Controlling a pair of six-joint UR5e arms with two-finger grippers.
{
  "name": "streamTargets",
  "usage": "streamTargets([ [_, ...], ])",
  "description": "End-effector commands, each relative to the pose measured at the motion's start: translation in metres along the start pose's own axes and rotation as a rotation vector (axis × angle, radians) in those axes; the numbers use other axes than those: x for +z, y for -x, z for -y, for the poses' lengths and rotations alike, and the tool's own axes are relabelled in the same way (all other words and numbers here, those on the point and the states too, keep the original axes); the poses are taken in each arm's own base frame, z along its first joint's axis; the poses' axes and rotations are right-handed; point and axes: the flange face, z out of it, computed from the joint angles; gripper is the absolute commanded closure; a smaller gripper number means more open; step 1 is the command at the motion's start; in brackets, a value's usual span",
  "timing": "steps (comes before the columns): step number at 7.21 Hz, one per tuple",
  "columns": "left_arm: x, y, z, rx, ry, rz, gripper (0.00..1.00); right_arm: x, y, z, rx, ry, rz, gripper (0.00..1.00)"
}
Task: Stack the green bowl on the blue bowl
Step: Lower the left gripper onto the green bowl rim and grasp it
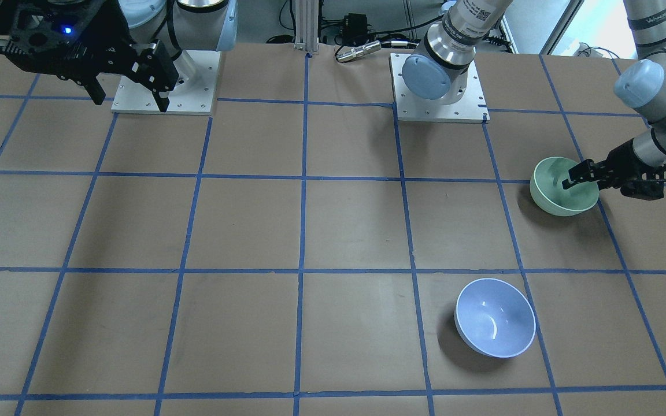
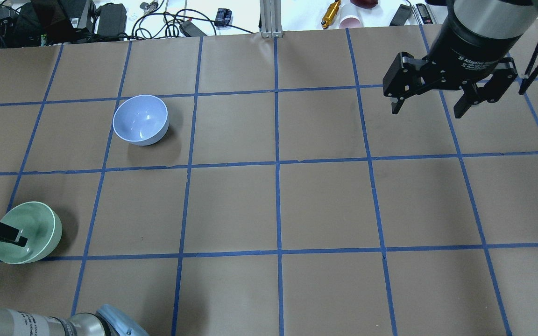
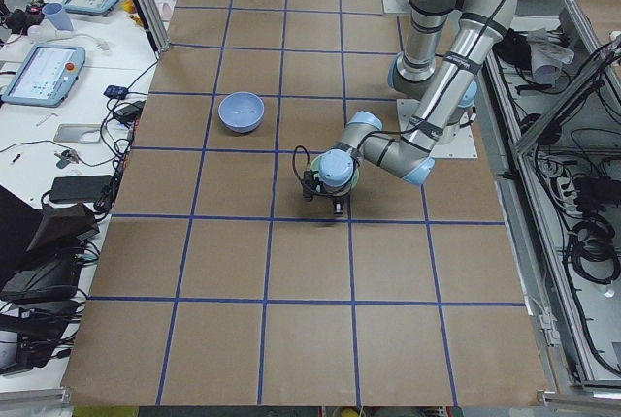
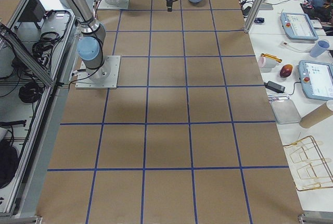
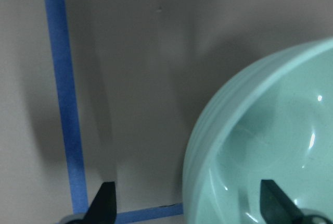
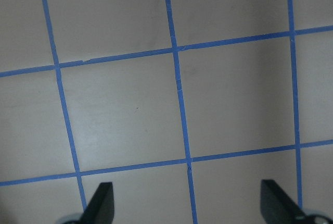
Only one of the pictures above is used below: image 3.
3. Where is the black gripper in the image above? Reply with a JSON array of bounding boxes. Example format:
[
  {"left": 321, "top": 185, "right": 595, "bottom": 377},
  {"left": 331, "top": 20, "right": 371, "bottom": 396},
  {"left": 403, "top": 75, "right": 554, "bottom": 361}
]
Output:
[{"left": 324, "top": 186, "right": 351, "bottom": 216}]

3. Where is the green bowl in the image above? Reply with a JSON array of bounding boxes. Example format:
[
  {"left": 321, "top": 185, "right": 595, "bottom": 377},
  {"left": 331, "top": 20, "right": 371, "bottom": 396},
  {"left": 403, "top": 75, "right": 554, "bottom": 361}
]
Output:
[{"left": 310, "top": 155, "right": 360, "bottom": 194}]

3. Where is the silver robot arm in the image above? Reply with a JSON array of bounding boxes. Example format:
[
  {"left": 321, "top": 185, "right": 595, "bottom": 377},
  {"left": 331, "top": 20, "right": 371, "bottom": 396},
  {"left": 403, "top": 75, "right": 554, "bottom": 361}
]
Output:
[{"left": 296, "top": 0, "right": 517, "bottom": 215}]

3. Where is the blue bowl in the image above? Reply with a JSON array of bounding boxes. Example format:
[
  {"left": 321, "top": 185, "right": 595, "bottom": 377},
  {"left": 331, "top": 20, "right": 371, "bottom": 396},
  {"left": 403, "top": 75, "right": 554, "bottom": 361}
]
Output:
[{"left": 218, "top": 91, "right": 265, "bottom": 134}]

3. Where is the black power adapter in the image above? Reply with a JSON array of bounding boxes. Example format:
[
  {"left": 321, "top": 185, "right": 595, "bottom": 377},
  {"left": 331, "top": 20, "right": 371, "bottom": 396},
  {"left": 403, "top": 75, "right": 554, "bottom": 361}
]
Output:
[{"left": 113, "top": 101, "right": 145, "bottom": 124}]

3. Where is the small blue black device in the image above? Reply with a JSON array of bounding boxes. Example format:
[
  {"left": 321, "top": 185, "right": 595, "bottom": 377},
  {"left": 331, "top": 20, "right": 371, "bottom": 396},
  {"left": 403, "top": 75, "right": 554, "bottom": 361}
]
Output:
[{"left": 103, "top": 85, "right": 129, "bottom": 100}]

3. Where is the black box on desk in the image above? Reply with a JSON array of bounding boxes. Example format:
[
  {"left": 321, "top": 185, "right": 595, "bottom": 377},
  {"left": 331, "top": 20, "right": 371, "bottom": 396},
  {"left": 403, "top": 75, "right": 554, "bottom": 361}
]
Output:
[{"left": 49, "top": 175, "right": 113, "bottom": 204}]

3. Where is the lower teach pendant tablet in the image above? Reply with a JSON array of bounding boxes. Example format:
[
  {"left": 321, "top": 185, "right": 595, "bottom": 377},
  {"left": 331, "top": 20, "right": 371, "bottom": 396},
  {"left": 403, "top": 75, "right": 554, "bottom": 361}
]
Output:
[{"left": 1, "top": 44, "right": 86, "bottom": 108}]

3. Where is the lilac plastic cup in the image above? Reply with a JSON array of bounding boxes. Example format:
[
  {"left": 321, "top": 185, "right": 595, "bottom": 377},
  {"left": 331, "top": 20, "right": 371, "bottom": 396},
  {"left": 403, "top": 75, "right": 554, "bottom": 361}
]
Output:
[{"left": 42, "top": 2, "right": 74, "bottom": 31}]

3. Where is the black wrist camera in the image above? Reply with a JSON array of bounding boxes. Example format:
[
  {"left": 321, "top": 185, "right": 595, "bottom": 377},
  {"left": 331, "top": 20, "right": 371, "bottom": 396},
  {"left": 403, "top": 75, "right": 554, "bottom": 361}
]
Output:
[{"left": 301, "top": 169, "right": 323, "bottom": 202}]

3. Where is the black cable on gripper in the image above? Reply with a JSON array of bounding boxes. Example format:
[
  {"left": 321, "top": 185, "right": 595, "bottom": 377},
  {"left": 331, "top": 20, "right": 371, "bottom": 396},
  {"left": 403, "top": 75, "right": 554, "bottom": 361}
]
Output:
[{"left": 291, "top": 144, "right": 316, "bottom": 195}]

